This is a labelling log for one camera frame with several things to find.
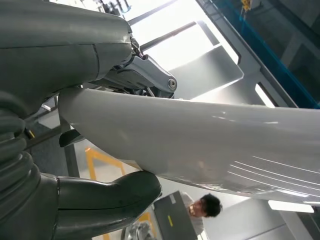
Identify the ceiling light strip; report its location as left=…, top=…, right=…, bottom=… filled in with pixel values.
left=254, top=83, right=275, bottom=109
left=268, top=200, right=315, bottom=214

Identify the blue overhead crane beam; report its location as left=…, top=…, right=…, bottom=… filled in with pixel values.
left=212, top=0, right=320, bottom=110

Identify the dark grey flat panel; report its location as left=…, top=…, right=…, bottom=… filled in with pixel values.
left=153, top=191, right=198, bottom=240

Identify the yellow floor tape square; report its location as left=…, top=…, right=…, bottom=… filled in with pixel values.
left=85, top=147, right=126, bottom=181

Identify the person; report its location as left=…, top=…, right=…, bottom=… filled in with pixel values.
left=180, top=193, right=223, bottom=240

